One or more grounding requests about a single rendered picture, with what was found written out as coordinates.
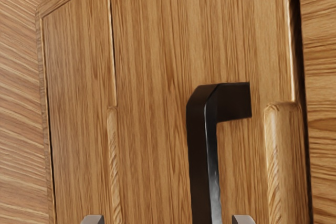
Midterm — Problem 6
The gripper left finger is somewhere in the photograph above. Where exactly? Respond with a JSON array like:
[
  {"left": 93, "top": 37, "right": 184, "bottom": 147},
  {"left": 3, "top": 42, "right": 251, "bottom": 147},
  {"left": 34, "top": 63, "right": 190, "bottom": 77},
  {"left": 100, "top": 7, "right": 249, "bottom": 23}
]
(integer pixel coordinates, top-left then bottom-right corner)
[{"left": 79, "top": 214, "right": 105, "bottom": 224}]

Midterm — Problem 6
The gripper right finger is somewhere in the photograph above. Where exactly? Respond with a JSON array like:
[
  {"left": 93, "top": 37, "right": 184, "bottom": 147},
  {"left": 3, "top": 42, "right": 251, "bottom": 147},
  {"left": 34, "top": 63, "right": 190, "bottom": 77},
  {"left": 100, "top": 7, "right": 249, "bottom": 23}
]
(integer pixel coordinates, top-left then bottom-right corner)
[{"left": 232, "top": 214, "right": 255, "bottom": 224}]

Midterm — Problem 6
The wooden drawer cabinet, black handle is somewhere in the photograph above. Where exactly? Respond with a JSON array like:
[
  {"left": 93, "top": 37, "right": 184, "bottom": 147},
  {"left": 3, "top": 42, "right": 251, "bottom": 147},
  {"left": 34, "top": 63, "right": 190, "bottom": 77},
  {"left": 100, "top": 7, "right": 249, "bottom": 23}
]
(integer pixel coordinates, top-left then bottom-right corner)
[{"left": 0, "top": 0, "right": 314, "bottom": 224}]

